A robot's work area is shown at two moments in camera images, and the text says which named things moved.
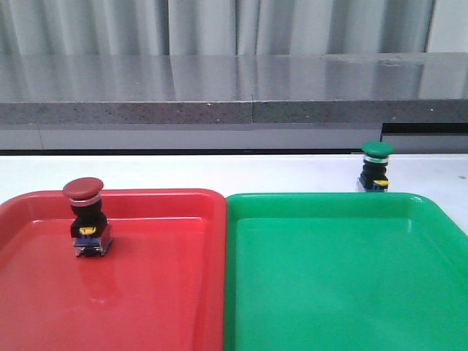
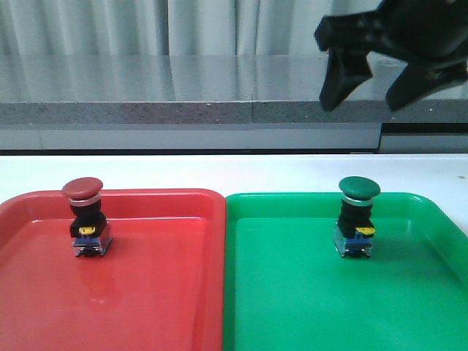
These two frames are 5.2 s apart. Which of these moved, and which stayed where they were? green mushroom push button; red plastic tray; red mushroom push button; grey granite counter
Moved: green mushroom push button
Stayed: red plastic tray; grey granite counter; red mushroom push button
